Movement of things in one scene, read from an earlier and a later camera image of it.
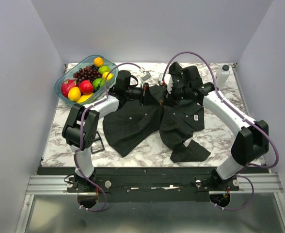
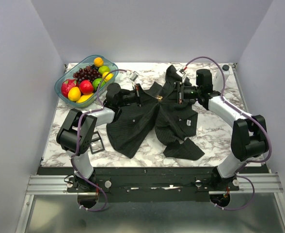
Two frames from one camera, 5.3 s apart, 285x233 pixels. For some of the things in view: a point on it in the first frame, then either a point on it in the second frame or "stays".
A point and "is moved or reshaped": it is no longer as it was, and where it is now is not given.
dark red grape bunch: [88, 73] stays
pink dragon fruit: [66, 86] stays
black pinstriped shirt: [129, 123] is moved or reshaped
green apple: [98, 83] stays
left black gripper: [145, 94] to [138, 91]
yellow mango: [84, 97] stays
